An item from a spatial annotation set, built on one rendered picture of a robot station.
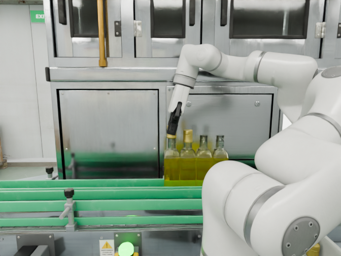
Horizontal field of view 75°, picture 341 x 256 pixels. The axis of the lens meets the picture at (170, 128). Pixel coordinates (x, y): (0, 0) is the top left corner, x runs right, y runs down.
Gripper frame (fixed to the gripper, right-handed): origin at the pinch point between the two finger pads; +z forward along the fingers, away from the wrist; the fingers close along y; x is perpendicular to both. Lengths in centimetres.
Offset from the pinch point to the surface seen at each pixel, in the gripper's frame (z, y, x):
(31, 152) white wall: 148, -315, -202
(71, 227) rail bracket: 34.4, 15.5, -22.6
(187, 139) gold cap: 2.6, 1.2, 6.3
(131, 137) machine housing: 10.9, -16.8, -14.4
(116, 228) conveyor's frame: 32.6, 14.3, -9.5
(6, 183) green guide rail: 37, -4, -54
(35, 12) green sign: -81, -312, -232
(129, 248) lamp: 34.1, 19.5, -4.4
